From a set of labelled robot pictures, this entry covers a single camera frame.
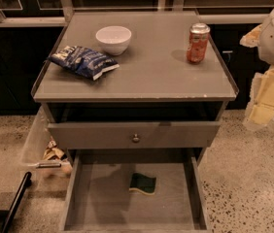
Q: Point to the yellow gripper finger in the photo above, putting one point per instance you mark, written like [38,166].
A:
[251,39]
[260,109]

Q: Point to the green yellow sponge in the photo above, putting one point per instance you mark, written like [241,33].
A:
[142,184]

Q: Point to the grey top drawer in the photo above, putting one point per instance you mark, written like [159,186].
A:
[118,135]

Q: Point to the round metal drawer knob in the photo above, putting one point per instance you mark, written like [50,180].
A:
[136,138]

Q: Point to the orange soda can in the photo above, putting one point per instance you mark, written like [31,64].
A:
[197,42]

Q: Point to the white ceramic bowl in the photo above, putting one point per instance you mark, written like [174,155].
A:
[113,39]

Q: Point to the blue chip bag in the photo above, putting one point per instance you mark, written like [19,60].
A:
[85,62]

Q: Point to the clear plastic bin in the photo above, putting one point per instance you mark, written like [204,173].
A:
[47,175]

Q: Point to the dark background cabinets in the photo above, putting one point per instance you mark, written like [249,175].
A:
[23,51]

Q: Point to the black bar handle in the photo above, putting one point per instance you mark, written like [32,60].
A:
[7,216]

